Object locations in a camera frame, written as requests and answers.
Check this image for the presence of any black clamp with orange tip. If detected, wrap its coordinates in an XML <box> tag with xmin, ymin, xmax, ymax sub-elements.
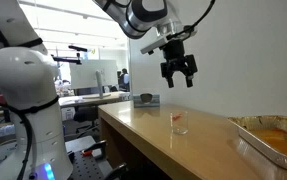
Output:
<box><xmin>81</xmin><ymin>139</ymin><xmax>107</xmax><ymax>158</ymax></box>

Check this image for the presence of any white storage box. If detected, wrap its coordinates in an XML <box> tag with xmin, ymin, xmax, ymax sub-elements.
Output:
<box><xmin>60</xmin><ymin>106</ymin><xmax>76</xmax><ymax>122</ymax></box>

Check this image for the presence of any seated person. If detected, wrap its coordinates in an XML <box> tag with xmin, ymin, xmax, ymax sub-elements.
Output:
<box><xmin>117</xmin><ymin>68</ymin><xmax>131</xmax><ymax>92</ymax></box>

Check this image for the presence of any black bowl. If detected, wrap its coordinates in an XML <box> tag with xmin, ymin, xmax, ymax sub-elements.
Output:
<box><xmin>139</xmin><ymin>93</ymin><xmax>154</xmax><ymax>104</ymax></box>

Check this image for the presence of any small grey box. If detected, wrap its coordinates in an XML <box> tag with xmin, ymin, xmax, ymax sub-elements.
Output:
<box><xmin>132</xmin><ymin>93</ymin><xmax>161</xmax><ymax>109</ymax></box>

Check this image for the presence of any aluminium foil tray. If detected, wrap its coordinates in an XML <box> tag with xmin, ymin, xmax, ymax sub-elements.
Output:
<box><xmin>227</xmin><ymin>115</ymin><xmax>287</xmax><ymax>175</ymax></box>

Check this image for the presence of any white computer monitor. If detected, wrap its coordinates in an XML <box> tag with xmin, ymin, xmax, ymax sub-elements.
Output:
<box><xmin>69</xmin><ymin>59</ymin><xmax>119</xmax><ymax>90</ymax></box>

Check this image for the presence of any light wooden office desk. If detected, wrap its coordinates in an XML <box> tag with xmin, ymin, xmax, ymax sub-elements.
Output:
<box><xmin>58</xmin><ymin>91</ymin><xmax>131</xmax><ymax>108</ymax></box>

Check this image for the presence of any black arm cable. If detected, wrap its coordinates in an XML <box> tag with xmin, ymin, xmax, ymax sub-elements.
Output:
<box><xmin>173</xmin><ymin>0</ymin><xmax>217</xmax><ymax>38</ymax></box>

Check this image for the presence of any black camera on mount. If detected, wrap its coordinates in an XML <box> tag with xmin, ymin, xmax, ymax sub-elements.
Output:
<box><xmin>52</xmin><ymin>44</ymin><xmax>89</xmax><ymax>66</ymax></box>

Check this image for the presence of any clear glass cup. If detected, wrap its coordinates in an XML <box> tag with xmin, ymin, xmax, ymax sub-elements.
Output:
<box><xmin>169</xmin><ymin>110</ymin><xmax>189</xmax><ymax>136</ymax></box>

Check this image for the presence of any white monitor stand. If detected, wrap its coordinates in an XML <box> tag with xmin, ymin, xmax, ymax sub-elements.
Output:
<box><xmin>82</xmin><ymin>69</ymin><xmax>112</xmax><ymax>100</ymax></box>

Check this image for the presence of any black office chair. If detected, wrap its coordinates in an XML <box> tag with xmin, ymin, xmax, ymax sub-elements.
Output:
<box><xmin>73</xmin><ymin>105</ymin><xmax>101</xmax><ymax>135</ymax></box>

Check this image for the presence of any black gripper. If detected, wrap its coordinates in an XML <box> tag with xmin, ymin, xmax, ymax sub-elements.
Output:
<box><xmin>159</xmin><ymin>38</ymin><xmax>199</xmax><ymax>89</ymax></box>

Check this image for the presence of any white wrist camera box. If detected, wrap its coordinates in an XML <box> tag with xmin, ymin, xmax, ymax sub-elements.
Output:
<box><xmin>140</xmin><ymin>32</ymin><xmax>171</xmax><ymax>56</ymax></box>

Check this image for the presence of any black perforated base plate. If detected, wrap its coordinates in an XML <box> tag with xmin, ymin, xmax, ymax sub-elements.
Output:
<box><xmin>65</xmin><ymin>135</ymin><xmax>118</xmax><ymax>180</ymax></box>

